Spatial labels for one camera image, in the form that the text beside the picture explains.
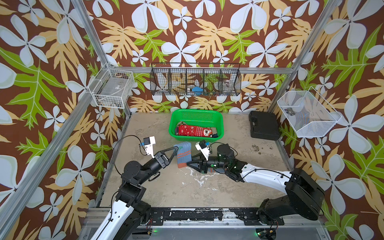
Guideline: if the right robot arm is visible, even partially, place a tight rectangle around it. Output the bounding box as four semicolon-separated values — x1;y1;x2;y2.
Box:
187;142;325;225

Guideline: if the cream purple striped sock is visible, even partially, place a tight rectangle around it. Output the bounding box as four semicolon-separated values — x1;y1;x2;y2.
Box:
210;128;219;138

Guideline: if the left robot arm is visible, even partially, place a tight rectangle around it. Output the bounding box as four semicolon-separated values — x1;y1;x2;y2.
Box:
91;146;179;240

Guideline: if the red christmas sock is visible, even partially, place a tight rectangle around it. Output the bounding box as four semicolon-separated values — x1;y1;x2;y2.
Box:
175;125;214;138

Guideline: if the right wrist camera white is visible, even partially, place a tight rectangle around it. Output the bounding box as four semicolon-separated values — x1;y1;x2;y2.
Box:
195;140;211;161

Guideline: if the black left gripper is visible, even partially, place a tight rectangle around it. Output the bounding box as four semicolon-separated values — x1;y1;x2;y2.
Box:
137;146;176;186

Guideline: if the white wire basket left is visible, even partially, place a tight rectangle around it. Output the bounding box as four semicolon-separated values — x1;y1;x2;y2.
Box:
89;64;135;109

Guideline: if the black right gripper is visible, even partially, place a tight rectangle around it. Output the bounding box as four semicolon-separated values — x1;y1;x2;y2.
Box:
187;152;230;175

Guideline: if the brown argyle sock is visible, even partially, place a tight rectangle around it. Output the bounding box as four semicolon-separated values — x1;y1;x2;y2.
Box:
177;121;187;127

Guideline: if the white mesh basket right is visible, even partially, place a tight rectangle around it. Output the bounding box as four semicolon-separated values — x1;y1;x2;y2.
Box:
277;87;342;138

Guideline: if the black left camera cable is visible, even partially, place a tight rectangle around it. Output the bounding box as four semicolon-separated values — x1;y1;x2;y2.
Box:
112;134;148;176

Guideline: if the black plastic tool case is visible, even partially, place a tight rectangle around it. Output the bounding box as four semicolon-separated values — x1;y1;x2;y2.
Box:
249;111;281;141

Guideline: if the blue green orange sock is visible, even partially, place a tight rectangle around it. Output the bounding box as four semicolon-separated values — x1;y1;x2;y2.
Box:
174;142;192;169

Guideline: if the green plastic basket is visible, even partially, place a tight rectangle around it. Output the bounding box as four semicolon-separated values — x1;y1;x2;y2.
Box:
169;109;225;142

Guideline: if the black wire shelf basket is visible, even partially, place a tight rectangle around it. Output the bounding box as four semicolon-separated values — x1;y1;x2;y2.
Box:
149;63;242;97

